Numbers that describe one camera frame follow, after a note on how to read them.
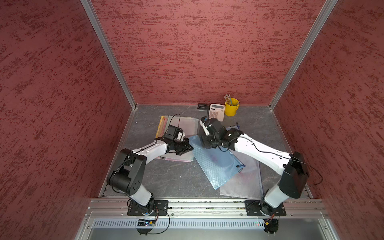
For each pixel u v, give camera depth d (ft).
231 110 3.61
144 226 2.36
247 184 2.73
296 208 2.50
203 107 3.86
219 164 2.84
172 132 2.42
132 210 2.39
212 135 2.03
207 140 2.41
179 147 2.55
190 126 3.70
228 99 3.47
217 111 3.73
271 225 2.33
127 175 1.47
